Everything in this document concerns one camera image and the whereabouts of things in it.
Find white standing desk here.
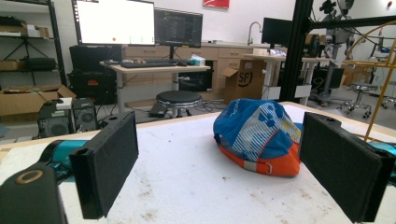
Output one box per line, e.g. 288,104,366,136
243,53,334,106

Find yellow metal frame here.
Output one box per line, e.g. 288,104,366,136
343,20,396,142

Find printed cardboard box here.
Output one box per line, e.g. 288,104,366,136
221,59,267,105

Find black metal shelf rack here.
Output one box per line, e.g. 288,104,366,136
0,0,67,88

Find black computer tower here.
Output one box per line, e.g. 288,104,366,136
36,97,98,139

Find wooden cabinet counter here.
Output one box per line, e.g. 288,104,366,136
121,42,272,102

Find dark monitor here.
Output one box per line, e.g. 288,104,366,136
154,7,204,49

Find blue and orange cap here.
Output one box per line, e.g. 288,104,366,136
212,98,304,178

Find chrome rolling stool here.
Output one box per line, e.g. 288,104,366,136
340,82,377,119

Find white lit monitor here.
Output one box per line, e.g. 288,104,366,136
71,0,156,47

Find black monitor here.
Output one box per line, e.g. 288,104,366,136
261,17,293,49

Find chrome faucet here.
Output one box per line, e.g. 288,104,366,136
247,21,263,47

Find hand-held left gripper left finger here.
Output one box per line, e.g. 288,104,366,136
68,110,140,220

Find black equipment case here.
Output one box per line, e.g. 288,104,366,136
66,44,123,105

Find tissue box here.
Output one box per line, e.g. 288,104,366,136
188,53,206,67

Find round black stool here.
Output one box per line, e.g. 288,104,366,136
155,90,204,119

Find light wooden desk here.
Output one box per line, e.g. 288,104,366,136
99,59,211,114

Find red wall picture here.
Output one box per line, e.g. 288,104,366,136
203,0,231,9

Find black keyboard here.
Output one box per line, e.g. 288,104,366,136
120,61,177,69

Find open cardboard box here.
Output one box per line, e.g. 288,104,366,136
0,84,77,122

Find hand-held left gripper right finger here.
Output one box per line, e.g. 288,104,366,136
299,111,396,224

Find black metal frame post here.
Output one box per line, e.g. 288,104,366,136
279,0,396,103

